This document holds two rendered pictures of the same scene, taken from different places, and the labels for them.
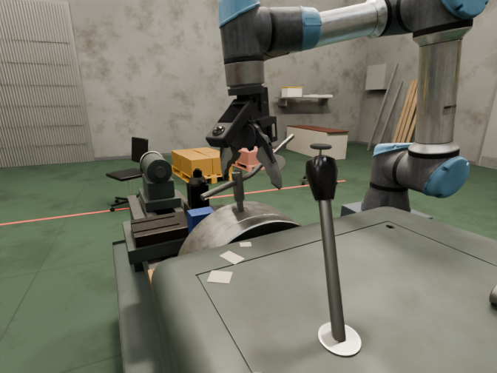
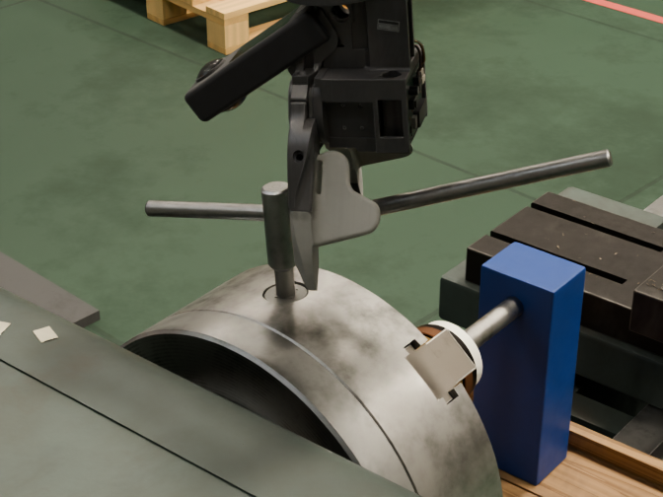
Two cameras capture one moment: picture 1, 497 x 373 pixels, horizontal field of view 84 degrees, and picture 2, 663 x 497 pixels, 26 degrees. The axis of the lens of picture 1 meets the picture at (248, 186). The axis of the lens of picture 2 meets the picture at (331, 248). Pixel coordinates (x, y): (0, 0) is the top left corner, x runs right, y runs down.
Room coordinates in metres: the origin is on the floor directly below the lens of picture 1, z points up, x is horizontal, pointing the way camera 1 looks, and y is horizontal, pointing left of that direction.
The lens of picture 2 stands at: (0.21, -0.82, 1.79)
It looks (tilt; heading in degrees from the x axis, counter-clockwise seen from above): 30 degrees down; 66
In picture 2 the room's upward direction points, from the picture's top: straight up
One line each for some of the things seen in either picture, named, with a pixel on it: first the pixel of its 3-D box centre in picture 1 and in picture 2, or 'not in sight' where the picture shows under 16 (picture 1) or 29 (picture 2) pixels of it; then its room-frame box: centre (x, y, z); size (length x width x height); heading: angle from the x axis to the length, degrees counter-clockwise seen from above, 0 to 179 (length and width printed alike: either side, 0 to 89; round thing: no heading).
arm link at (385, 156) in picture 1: (393, 163); not in sight; (0.87, -0.47, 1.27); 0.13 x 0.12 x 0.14; 19
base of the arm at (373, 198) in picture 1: (386, 196); not in sight; (0.88, -0.46, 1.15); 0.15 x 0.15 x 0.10
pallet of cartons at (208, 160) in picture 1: (200, 164); not in sight; (5.49, 0.96, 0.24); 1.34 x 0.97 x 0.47; 25
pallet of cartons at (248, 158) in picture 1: (249, 156); not in sight; (6.49, -0.03, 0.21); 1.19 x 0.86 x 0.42; 25
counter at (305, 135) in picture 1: (313, 140); not in sight; (8.04, -1.89, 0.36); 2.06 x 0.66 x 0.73; 22
